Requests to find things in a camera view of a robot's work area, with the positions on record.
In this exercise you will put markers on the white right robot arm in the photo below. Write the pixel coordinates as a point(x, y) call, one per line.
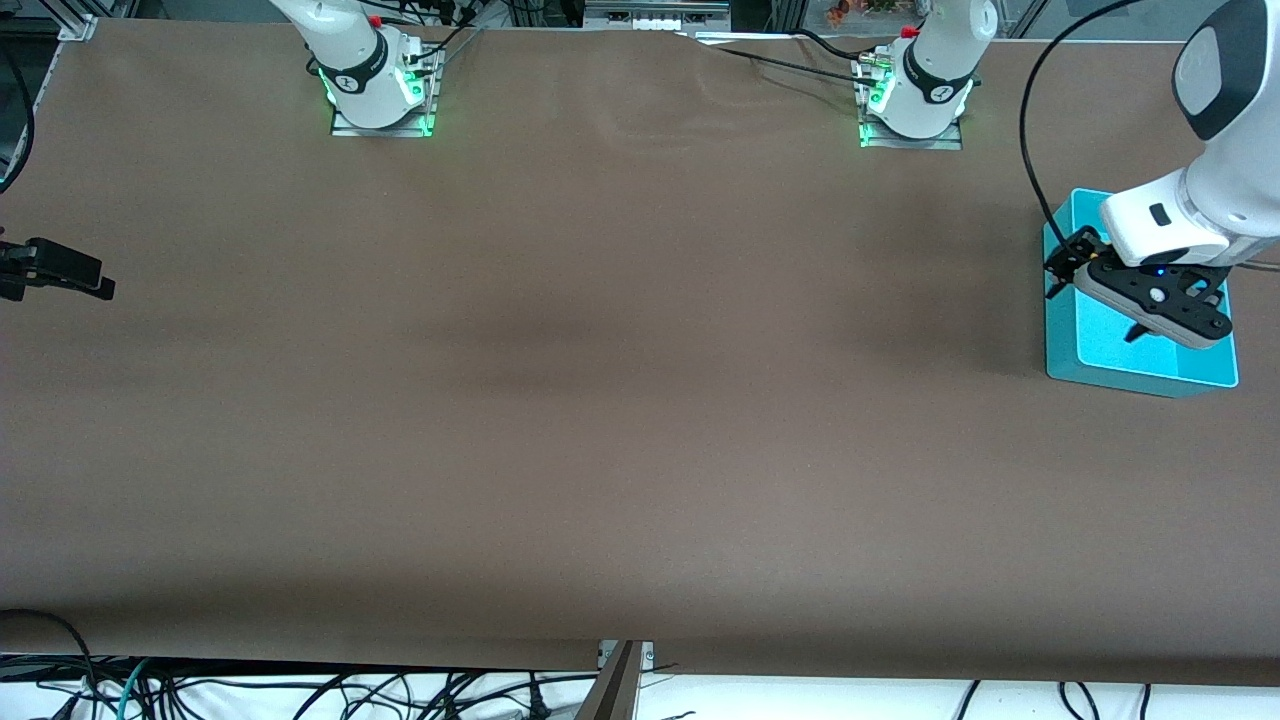
point(360, 90)

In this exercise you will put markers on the teal plastic storage bin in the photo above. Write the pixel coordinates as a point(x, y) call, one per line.
point(1110, 350)

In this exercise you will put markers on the grey power strip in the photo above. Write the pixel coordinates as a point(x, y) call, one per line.
point(655, 20)

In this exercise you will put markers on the metal frame post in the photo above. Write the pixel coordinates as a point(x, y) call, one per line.
point(615, 695)

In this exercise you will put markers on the aluminium table side rail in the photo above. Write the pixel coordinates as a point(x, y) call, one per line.
point(45, 70)

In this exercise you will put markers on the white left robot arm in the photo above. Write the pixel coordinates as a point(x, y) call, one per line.
point(1250, 190)

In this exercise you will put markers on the aluminium frame corner bracket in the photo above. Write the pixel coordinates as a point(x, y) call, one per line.
point(80, 28)

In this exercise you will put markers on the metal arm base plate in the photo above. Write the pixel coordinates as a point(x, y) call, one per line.
point(915, 144)
point(385, 131)

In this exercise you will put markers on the small orange items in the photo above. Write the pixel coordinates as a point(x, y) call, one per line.
point(838, 14)

